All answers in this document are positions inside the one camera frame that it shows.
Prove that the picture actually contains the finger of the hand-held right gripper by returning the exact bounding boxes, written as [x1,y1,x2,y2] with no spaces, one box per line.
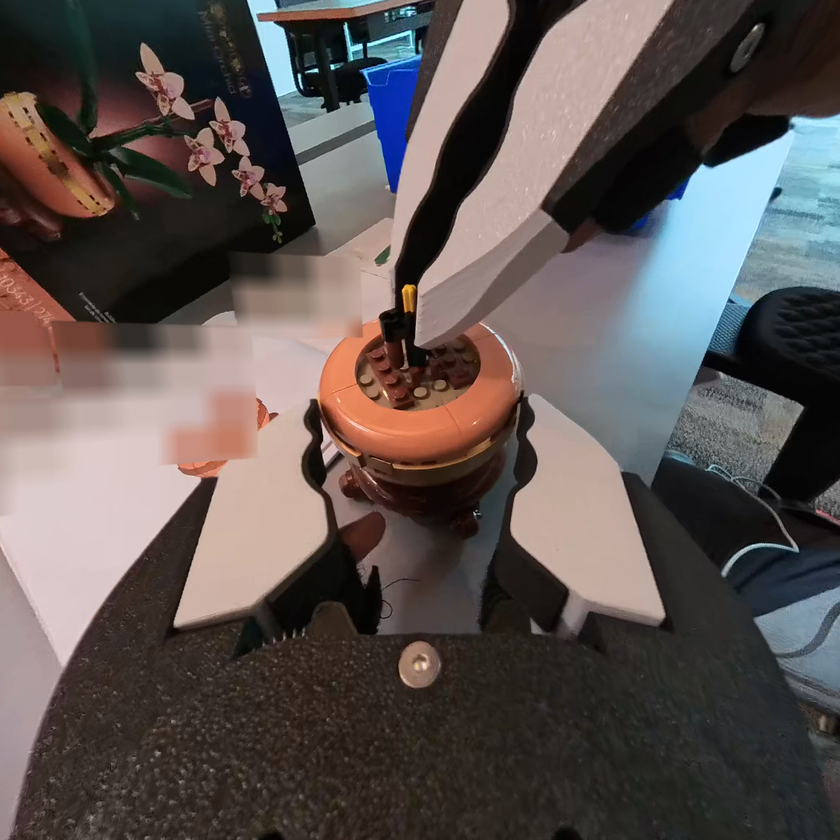
[406,0,680,349]
[392,0,546,309]

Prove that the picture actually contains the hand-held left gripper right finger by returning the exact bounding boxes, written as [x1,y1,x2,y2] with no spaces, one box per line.
[481,394,667,639]

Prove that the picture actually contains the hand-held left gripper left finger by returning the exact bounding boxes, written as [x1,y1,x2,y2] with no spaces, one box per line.
[172,398,382,634]

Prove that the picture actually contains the peach brick flower pot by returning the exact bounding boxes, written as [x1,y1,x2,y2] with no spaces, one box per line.
[318,322,526,539]

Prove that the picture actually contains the green yellow brick stem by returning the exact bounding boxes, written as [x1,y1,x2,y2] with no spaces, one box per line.
[378,283,431,374]

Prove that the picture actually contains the grey desk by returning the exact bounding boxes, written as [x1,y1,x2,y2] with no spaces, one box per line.
[0,98,798,710]

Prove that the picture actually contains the person's right hand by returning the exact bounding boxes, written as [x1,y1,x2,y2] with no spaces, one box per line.
[682,0,840,155]

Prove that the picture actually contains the large blue plastic bin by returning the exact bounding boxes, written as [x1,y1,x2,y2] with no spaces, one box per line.
[363,56,690,231]

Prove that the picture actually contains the wood edged office table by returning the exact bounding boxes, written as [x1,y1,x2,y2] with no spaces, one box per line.
[257,0,437,112]

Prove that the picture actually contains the building instruction booklet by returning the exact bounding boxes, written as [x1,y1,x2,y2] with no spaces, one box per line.
[0,223,408,664]

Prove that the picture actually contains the person's blue jeans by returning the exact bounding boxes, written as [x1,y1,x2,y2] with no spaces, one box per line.
[653,456,840,710]

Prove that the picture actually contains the orchid building set box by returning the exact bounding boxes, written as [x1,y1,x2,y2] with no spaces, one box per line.
[0,0,316,326]

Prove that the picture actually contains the thin white cable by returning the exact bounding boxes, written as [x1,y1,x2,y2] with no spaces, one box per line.
[705,462,840,657]

